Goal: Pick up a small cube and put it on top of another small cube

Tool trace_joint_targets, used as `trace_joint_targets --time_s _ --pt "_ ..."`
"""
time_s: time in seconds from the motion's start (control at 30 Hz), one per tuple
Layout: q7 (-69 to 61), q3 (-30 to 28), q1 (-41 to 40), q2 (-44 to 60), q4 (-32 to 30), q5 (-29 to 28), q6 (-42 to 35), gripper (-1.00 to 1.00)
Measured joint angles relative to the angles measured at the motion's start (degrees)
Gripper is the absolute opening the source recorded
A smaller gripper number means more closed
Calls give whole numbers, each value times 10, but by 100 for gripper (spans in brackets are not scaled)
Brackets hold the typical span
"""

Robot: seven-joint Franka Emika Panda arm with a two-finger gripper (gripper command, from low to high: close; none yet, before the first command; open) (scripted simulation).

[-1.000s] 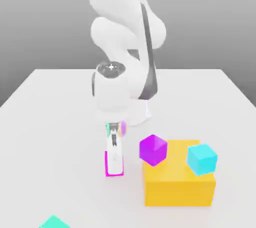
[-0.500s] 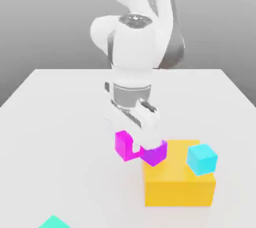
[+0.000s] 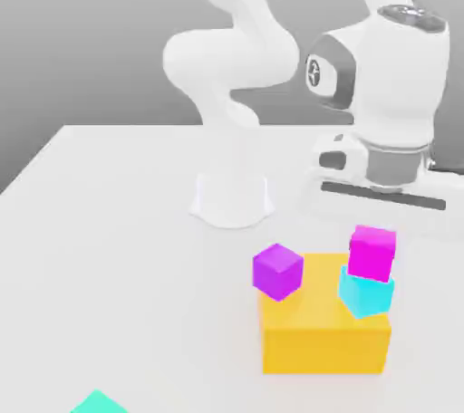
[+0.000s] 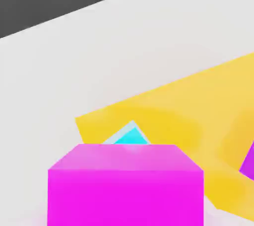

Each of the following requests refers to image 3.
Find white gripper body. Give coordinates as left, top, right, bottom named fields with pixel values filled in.
left=299, top=167, right=464, bottom=236

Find small magenta cube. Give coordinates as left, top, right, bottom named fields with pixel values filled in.
left=346, top=224, right=397, bottom=283

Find small cyan cube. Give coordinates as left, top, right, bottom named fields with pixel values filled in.
left=338, top=264, right=395, bottom=321

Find small purple cube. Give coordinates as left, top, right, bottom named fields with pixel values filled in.
left=252, top=243, right=305, bottom=303

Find small turquoise cube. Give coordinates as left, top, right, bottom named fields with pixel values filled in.
left=69, top=389, right=130, bottom=413

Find large yellow box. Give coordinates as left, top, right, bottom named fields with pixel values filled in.
left=257, top=252, right=392, bottom=375

